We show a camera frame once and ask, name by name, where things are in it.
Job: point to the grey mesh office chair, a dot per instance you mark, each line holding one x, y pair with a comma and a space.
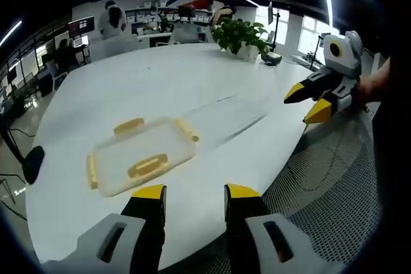
327, 187

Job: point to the black tripod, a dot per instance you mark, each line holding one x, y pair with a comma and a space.
322, 49

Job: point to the dark grey desk gadget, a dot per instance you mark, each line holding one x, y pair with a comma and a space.
272, 59

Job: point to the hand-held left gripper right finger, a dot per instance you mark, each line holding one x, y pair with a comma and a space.
257, 242

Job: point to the black monitor on stand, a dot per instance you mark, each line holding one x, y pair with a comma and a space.
271, 12

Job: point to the green potted plant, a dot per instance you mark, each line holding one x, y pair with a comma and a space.
239, 35

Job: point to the wall screen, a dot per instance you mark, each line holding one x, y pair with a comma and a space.
81, 26

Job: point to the short ceiling light strip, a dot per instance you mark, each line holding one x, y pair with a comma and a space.
9, 34

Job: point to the white office chair black headrest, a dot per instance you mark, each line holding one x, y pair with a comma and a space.
186, 30

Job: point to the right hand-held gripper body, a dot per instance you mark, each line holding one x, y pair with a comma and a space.
348, 59

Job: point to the clear plastic container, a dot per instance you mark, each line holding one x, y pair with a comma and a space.
231, 116

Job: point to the clear lid with yellow buckles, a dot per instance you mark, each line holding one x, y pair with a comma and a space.
141, 155

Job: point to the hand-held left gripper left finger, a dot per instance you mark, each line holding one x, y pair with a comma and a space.
112, 242

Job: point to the person's right hand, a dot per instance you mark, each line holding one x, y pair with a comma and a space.
372, 84

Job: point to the black round-headed stand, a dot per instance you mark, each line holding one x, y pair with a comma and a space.
33, 163

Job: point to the shelf of white storage boxes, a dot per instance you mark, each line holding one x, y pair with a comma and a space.
141, 14

